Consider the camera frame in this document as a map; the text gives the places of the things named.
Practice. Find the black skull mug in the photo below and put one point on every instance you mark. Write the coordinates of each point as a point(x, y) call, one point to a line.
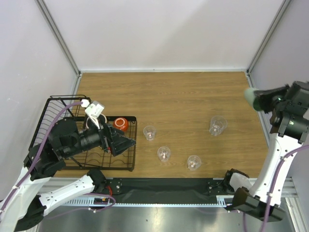
point(90, 124)

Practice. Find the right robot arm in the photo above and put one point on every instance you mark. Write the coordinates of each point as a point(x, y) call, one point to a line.
point(289, 130)

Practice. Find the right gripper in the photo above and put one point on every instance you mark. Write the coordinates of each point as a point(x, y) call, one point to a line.
point(264, 99)

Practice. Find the clear faceted glass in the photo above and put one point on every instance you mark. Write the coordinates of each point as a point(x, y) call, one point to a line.
point(217, 125)

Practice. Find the pale green cup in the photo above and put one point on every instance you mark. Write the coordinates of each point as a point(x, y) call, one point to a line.
point(251, 97)

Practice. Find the small orange mug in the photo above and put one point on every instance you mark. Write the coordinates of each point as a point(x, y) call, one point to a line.
point(121, 123)

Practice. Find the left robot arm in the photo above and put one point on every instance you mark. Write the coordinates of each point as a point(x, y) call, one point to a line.
point(24, 207)

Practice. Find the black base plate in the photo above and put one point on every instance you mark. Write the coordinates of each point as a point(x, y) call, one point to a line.
point(166, 190)

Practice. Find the white slotted cable duct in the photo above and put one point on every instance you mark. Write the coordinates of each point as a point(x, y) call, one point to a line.
point(100, 202)

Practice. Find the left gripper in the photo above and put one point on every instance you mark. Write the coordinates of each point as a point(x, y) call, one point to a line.
point(115, 140)

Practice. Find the clear plastic cup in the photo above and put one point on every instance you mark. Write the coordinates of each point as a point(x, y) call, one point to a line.
point(194, 162)
point(164, 153)
point(149, 133)

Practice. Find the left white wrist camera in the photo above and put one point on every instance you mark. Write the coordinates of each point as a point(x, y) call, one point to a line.
point(93, 111)

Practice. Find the aluminium frame rail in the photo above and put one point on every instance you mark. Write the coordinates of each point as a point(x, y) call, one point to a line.
point(57, 34)

